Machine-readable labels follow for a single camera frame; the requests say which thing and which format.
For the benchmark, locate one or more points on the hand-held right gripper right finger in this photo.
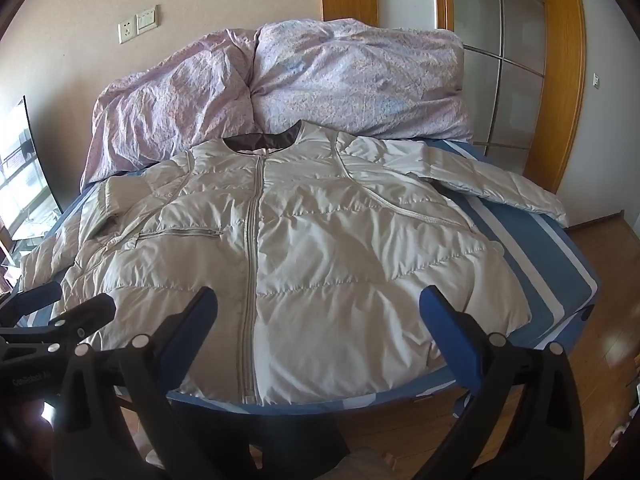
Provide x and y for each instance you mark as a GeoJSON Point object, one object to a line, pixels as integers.
{"type": "Point", "coordinates": [440, 317]}

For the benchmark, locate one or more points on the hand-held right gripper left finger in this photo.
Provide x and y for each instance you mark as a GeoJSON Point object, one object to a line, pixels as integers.
{"type": "Point", "coordinates": [199, 312]}

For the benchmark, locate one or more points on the blue striped bed sheet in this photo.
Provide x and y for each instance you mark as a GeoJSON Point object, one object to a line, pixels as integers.
{"type": "Point", "coordinates": [530, 240]}

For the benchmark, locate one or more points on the frosted glass sliding door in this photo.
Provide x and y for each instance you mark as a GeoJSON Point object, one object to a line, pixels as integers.
{"type": "Point", "coordinates": [480, 7]}

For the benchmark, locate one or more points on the pink floral duvet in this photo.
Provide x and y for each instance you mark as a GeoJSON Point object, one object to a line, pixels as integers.
{"type": "Point", "coordinates": [300, 75]}

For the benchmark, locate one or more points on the white light switch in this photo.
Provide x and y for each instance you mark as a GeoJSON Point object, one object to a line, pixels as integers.
{"type": "Point", "coordinates": [147, 20]}

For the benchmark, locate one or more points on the white puffer jacket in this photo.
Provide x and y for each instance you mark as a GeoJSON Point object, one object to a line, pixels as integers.
{"type": "Point", "coordinates": [325, 260]}

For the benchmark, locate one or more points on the person's beige trouser leg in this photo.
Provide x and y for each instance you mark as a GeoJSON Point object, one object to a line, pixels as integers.
{"type": "Point", "coordinates": [367, 466]}

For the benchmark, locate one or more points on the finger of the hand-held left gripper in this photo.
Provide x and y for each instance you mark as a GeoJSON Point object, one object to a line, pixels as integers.
{"type": "Point", "coordinates": [35, 300]}
{"type": "Point", "coordinates": [75, 317]}

